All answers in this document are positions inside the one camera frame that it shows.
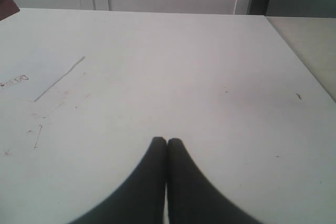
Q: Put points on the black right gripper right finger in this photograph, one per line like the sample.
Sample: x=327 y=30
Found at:
x=190 y=195

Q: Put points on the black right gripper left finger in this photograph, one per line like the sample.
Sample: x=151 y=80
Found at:
x=141 y=197

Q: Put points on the white paper sheet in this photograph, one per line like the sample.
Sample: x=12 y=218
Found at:
x=32 y=75

